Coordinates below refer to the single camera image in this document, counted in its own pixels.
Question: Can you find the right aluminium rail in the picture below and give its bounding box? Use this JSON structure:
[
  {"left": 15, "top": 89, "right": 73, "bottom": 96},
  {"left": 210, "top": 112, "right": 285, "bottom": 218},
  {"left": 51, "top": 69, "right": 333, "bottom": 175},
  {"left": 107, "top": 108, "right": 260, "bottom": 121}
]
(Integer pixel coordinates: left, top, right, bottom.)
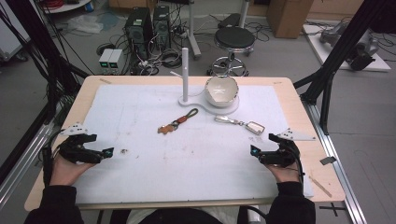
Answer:
[{"left": 302, "top": 101, "right": 369, "bottom": 224}]

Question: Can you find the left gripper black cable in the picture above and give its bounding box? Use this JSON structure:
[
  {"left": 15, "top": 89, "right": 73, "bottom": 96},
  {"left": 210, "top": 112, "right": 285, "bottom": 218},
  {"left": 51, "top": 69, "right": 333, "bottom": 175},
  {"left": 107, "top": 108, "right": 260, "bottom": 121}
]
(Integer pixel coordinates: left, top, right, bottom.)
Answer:
[{"left": 41, "top": 132, "right": 64, "bottom": 189}]

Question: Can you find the right black frame strut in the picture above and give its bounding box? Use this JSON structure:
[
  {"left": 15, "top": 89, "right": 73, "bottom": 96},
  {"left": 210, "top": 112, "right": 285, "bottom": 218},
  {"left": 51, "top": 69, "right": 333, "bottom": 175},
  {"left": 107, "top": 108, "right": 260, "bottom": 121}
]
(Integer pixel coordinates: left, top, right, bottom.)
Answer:
[{"left": 292, "top": 0, "right": 396, "bottom": 135}]

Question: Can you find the coiled black cable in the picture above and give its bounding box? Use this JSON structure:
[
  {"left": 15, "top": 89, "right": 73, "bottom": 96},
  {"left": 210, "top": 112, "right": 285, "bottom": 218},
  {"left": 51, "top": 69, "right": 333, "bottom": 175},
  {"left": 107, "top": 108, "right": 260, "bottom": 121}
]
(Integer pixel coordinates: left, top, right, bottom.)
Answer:
[{"left": 160, "top": 49, "right": 183, "bottom": 70}]

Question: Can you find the grey robot device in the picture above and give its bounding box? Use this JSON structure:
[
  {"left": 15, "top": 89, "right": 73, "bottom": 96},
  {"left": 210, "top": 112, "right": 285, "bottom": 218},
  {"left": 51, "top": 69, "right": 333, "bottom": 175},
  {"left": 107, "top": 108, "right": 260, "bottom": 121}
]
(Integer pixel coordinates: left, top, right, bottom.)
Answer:
[{"left": 318, "top": 21, "right": 349, "bottom": 49}]

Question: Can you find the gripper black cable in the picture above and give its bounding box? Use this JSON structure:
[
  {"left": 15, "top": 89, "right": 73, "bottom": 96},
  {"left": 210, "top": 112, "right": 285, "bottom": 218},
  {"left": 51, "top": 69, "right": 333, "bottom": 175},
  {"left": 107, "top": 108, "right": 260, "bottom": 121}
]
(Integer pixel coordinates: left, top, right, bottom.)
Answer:
[
  {"left": 289, "top": 145, "right": 306, "bottom": 185},
  {"left": 41, "top": 132, "right": 64, "bottom": 189}
]

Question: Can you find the white key holder stand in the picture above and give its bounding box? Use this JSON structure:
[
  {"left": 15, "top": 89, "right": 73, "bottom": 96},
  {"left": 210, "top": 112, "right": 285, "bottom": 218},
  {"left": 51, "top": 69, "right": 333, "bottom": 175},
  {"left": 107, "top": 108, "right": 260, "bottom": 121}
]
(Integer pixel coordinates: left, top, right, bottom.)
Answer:
[{"left": 169, "top": 47, "right": 241, "bottom": 117}]

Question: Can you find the left aluminium rail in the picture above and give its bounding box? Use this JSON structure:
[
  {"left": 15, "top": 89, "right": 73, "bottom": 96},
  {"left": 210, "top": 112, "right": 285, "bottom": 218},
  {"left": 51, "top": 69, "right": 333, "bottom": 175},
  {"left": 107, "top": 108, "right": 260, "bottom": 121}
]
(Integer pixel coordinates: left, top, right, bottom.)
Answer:
[{"left": 0, "top": 123, "right": 55, "bottom": 209}]

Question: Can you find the white foam mat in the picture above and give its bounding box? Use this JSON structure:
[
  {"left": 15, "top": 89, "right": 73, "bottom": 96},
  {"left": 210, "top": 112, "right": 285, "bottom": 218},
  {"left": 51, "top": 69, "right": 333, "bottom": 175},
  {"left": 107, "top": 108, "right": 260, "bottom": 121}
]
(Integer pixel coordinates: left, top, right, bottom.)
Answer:
[{"left": 72, "top": 83, "right": 315, "bottom": 205}]

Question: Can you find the round white table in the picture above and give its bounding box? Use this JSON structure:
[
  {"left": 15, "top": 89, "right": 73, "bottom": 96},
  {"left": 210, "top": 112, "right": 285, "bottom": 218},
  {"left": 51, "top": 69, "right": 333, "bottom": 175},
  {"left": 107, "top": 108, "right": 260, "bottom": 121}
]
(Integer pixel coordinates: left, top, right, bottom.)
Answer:
[{"left": 39, "top": 0, "right": 93, "bottom": 14}]

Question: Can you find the slim black computer tower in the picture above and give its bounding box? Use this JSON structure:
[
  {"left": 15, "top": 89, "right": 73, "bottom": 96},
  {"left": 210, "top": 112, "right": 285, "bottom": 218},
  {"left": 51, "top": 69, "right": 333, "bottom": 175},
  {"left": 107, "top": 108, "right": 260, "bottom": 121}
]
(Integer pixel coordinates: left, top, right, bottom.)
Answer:
[{"left": 152, "top": 5, "right": 172, "bottom": 51}]

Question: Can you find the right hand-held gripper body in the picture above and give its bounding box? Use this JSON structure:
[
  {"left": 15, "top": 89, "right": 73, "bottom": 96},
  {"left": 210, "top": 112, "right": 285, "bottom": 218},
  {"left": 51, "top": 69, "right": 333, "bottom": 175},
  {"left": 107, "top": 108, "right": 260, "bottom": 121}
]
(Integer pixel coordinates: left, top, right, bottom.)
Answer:
[{"left": 258, "top": 127, "right": 317, "bottom": 168}]

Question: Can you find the silver metal keychain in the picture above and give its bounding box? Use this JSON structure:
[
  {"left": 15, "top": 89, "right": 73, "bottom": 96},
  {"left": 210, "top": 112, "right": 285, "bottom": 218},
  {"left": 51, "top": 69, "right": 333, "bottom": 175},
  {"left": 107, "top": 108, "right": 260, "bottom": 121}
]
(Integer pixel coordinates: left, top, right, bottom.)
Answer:
[{"left": 214, "top": 115, "right": 266, "bottom": 136}]

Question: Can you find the person's torso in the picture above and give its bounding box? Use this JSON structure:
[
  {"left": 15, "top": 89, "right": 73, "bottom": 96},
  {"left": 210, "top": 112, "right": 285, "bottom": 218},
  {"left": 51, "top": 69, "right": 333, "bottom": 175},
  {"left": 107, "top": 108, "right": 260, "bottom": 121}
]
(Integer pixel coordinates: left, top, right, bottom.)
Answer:
[{"left": 124, "top": 204, "right": 261, "bottom": 224}]

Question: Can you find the white power supply unit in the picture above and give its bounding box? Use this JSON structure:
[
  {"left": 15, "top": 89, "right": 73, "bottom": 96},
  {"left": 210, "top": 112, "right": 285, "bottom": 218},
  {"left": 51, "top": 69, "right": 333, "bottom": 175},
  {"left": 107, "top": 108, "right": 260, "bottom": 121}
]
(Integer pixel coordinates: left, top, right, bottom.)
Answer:
[
  {"left": 108, "top": 49, "right": 125, "bottom": 76},
  {"left": 98, "top": 48, "right": 115, "bottom": 76}
]

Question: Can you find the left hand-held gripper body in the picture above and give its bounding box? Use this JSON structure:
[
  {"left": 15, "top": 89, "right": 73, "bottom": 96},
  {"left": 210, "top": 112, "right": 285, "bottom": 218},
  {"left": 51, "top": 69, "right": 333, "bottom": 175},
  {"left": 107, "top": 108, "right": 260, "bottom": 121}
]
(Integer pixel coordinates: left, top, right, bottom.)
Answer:
[{"left": 57, "top": 122, "right": 103, "bottom": 164}]

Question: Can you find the black round stool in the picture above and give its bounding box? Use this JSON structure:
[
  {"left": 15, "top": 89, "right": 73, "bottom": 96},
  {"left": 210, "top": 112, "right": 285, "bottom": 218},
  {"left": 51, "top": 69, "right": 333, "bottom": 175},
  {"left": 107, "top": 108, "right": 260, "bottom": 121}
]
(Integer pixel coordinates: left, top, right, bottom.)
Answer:
[{"left": 206, "top": 25, "right": 257, "bottom": 77}]

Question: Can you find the grey desk leg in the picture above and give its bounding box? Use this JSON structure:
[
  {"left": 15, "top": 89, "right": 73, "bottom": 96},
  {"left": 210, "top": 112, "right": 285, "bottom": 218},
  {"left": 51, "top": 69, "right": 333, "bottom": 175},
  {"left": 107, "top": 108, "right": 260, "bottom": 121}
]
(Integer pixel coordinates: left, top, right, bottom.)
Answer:
[{"left": 186, "top": 0, "right": 203, "bottom": 61}]

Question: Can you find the brown cardboard box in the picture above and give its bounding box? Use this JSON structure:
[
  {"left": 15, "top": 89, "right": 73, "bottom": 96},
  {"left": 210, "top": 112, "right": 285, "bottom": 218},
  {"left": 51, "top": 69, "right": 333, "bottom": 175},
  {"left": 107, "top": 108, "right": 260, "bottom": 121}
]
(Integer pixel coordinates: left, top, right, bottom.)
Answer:
[{"left": 265, "top": 0, "right": 315, "bottom": 40}]

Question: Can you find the clear plastic bag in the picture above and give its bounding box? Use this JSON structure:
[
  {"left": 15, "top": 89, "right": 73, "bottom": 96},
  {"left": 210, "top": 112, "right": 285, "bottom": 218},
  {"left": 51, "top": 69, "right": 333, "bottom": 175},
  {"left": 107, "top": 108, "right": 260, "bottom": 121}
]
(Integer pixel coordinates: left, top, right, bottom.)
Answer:
[{"left": 65, "top": 14, "right": 105, "bottom": 35}]

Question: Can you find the person's right hand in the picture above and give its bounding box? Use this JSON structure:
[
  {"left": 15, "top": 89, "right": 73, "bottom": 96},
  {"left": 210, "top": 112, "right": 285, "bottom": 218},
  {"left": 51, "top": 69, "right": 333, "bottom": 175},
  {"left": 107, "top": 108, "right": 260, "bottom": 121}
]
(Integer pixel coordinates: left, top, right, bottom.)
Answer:
[{"left": 265, "top": 163, "right": 302, "bottom": 185}]

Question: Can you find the black frame strut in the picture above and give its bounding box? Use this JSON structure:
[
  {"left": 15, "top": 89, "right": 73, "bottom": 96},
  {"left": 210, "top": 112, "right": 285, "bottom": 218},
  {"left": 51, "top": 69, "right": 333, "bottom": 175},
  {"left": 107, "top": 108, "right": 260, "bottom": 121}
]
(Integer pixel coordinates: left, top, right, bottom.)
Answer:
[
  {"left": 0, "top": 0, "right": 92, "bottom": 125},
  {"left": 292, "top": 0, "right": 396, "bottom": 135}
]

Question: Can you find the thin wooden stick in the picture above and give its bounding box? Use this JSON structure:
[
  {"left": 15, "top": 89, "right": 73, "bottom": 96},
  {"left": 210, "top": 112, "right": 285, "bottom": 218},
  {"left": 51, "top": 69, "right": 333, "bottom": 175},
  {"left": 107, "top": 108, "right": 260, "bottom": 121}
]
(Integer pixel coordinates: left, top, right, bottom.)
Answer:
[{"left": 308, "top": 175, "right": 333, "bottom": 199}]

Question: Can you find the aluminium rail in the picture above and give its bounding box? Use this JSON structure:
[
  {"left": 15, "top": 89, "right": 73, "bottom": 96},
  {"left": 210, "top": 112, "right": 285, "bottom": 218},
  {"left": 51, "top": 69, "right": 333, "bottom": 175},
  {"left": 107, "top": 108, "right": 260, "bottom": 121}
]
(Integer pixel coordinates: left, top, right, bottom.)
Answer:
[
  {"left": 302, "top": 101, "right": 369, "bottom": 224},
  {"left": 0, "top": 123, "right": 55, "bottom": 209}
]

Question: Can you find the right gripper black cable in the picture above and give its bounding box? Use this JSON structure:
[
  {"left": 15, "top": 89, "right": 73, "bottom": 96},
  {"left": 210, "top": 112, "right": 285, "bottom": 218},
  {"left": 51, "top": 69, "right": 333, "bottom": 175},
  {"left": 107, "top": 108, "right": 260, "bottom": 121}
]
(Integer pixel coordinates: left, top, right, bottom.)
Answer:
[{"left": 289, "top": 145, "right": 306, "bottom": 185}]

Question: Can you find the white ceramic bowl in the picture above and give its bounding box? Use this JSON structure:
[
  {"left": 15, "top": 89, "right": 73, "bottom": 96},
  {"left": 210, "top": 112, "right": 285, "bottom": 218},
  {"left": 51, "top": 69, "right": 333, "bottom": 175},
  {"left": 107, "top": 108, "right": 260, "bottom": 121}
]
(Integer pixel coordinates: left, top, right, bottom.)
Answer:
[{"left": 204, "top": 76, "right": 240, "bottom": 108}]

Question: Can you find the black tape piece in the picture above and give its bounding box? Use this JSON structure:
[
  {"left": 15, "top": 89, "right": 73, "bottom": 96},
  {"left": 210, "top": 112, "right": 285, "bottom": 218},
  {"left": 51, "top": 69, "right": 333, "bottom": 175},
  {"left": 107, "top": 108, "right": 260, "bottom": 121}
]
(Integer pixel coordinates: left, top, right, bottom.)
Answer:
[{"left": 319, "top": 156, "right": 338, "bottom": 166}]

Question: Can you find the black tape cross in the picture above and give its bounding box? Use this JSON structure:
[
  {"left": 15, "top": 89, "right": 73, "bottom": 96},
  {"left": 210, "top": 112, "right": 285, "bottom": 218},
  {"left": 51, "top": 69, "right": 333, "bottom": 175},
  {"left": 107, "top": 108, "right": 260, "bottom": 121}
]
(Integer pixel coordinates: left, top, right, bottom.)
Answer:
[{"left": 318, "top": 202, "right": 347, "bottom": 217}]

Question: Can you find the white floor board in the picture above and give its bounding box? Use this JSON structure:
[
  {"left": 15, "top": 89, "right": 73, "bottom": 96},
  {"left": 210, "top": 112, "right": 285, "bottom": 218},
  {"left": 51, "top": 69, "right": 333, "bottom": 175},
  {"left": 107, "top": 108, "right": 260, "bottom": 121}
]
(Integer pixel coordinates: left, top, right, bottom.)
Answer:
[{"left": 302, "top": 23, "right": 392, "bottom": 73}]

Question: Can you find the left black frame strut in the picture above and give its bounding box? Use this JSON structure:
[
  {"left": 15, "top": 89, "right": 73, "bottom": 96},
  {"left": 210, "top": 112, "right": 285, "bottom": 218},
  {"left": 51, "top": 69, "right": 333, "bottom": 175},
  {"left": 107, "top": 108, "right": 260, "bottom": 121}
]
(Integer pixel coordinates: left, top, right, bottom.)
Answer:
[{"left": 0, "top": 0, "right": 92, "bottom": 125}]

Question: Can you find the large black computer tower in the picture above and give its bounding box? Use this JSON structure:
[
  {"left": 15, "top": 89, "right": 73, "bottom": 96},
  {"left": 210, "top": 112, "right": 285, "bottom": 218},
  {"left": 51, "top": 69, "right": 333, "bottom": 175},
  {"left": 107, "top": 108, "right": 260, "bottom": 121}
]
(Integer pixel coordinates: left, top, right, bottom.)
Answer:
[{"left": 123, "top": 7, "right": 154, "bottom": 61}]

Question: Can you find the person's left hand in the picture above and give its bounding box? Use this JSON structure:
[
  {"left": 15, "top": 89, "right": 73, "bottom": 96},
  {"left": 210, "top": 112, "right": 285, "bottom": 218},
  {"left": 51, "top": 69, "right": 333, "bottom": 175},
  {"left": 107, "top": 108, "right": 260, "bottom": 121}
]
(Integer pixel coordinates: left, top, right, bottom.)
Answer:
[{"left": 49, "top": 154, "right": 94, "bottom": 187}]

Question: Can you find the black robot device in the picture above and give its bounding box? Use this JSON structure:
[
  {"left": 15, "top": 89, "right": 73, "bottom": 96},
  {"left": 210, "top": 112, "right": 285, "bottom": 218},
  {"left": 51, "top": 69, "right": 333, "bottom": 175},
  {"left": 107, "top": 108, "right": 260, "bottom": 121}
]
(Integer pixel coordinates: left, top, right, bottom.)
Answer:
[{"left": 346, "top": 30, "right": 380, "bottom": 72}]

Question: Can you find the brown leather keychain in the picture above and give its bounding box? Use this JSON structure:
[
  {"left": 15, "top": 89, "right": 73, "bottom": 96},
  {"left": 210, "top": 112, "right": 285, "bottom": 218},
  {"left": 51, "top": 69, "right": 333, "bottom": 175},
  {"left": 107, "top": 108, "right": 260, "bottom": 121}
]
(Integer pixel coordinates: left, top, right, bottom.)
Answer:
[{"left": 157, "top": 107, "right": 200, "bottom": 135}]

